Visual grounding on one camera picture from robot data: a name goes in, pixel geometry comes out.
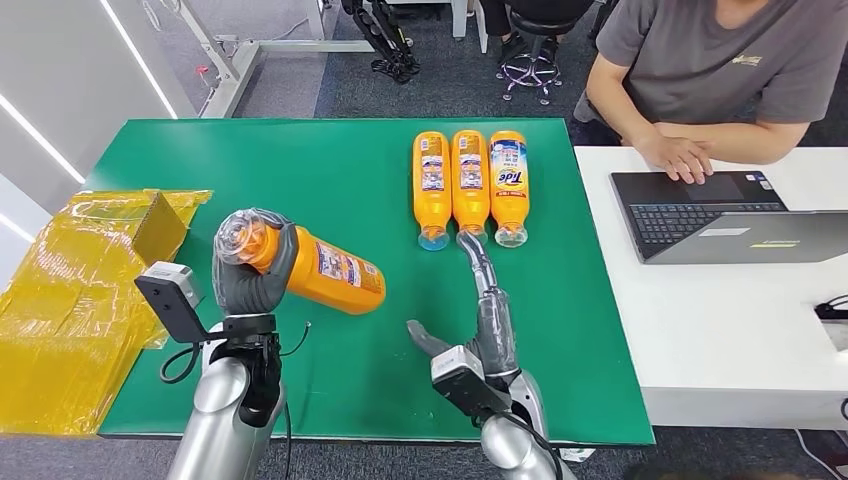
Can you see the person's right hand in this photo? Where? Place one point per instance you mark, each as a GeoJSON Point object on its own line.
{"type": "Point", "coordinates": [676, 158]}

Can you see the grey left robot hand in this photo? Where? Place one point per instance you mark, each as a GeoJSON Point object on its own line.
{"type": "Point", "coordinates": [248, 291]}

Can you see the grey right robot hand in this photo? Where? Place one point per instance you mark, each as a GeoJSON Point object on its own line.
{"type": "Point", "coordinates": [495, 331]}

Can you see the person's right forearm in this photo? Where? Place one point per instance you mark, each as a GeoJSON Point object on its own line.
{"type": "Point", "coordinates": [616, 99]}

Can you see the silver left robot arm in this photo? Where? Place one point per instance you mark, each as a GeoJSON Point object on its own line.
{"type": "Point", "coordinates": [218, 411]}

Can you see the person's left forearm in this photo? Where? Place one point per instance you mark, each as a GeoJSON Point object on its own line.
{"type": "Point", "coordinates": [742, 139]}

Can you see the orange Tide detergent bottle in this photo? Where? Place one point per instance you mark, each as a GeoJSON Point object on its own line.
{"type": "Point", "coordinates": [509, 199]}

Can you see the orange detergent bottle clear cap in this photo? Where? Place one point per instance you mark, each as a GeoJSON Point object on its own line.
{"type": "Point", "coordinates": [470, 192]}

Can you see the orange detergent bottle blue cap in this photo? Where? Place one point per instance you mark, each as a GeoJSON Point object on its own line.
{"type": "Point", "coordinates": [431, 199]}

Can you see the dark grey laptop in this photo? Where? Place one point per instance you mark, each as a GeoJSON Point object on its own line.
{"type": "Point", "coordinates": [702, 218]}

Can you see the person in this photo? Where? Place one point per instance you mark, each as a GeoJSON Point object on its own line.
{"type": "Point", "coordinates": [702, 60]}

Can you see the black stool with chrome base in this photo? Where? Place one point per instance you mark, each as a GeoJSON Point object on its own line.
{"type": "Point", "coordinates": [533, 63]}

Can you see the yellow film wrapped cardboard box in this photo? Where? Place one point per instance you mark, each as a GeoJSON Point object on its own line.
{"type": "Point", "coordinates": [73, 318]}

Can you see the white furniture leg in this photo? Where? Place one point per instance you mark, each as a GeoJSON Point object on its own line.
{"type": "Point", "coordinates": [472, 23]}

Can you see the black humanoid robot legs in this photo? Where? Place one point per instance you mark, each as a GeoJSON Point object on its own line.
{"type": "Point", "coordinates": [387, 40]}

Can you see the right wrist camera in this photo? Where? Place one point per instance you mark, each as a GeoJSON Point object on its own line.
{"type": "Point", "coordinates": [464, 384]}

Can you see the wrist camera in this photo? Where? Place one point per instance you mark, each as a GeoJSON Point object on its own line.
{"type": "Point", "coordinates": [464, 384]}
{"type": "Point", "coordinates": [173, 298]}

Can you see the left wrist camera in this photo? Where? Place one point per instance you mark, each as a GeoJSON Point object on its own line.
{"type": "Point", "coordinates": [173, 298]}

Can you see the white desk frame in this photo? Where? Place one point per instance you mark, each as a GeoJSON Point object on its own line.
{"type": "Point", "coordinates": [232, 73]}

